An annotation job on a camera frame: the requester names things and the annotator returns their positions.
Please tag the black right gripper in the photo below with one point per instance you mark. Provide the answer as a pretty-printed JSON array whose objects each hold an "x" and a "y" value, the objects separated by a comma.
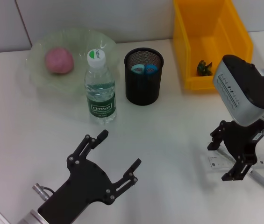
[{"x": 241, "y": 142}]

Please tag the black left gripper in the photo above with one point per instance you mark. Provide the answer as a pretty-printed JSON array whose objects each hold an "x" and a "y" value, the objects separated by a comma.
[{"x": 82, "y": 186}]

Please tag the clear green-label water bottle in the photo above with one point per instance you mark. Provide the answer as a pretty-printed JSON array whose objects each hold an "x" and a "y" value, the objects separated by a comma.
[{"x": 101, "y": 98}]

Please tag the green plastic wrapper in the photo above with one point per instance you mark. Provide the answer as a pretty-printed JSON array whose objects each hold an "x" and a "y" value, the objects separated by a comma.
[{"x": 204, "y": 68}]

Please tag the blue and teal scissors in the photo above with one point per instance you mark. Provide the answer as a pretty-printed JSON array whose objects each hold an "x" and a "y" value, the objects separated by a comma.
[{"x": 149, "y": 69}]

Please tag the pink peach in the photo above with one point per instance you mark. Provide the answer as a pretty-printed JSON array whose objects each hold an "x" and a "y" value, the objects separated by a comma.
[{"x": 58, "y": 60}]

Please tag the clear grey ballpoint pen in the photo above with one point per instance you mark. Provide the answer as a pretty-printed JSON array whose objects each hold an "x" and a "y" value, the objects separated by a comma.
[{"x": 262, "y": 180}]

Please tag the black mesh pen holder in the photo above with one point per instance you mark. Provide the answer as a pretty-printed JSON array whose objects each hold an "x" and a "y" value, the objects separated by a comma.
[{"x": 143, "y": 91}]

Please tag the green glass fruit plate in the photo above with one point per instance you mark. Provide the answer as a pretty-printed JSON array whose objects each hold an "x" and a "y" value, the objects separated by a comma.
[{"x": 80, "y": 42}]

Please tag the yellow plastic bin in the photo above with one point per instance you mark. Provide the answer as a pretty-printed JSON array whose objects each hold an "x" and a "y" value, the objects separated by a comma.
[{"x": 227, "y": 35}]

